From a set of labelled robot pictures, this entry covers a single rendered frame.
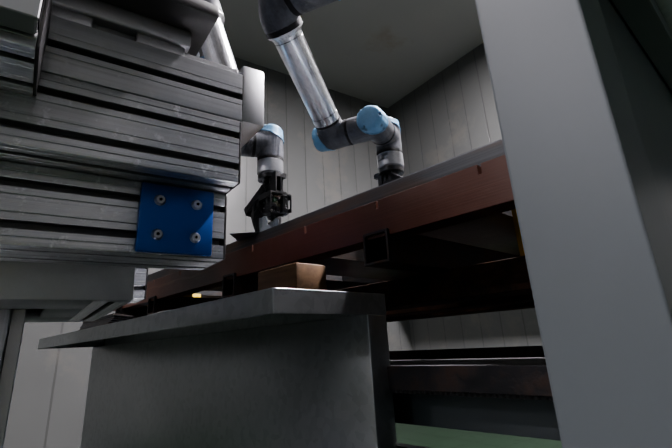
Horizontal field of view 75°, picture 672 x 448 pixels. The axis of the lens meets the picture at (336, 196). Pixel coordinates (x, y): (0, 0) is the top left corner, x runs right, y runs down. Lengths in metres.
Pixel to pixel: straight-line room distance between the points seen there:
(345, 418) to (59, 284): 0.41
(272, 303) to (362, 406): 0.21
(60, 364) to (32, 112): 2.80
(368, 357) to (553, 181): 0.49
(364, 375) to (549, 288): 0.49
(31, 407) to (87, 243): 2.76
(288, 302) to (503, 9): 0.41
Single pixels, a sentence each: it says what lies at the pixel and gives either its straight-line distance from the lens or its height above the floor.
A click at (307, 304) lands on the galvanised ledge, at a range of 0.56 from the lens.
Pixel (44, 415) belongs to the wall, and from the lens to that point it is 3.29.
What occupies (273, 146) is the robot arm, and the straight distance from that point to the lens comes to 1.25.
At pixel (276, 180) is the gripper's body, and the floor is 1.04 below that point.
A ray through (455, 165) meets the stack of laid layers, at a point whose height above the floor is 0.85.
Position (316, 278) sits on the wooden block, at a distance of 0.67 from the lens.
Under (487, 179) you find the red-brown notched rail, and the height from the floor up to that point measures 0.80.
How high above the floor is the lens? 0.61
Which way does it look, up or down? 19 degrees up
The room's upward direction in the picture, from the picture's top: 3 degrees counter-clockwise
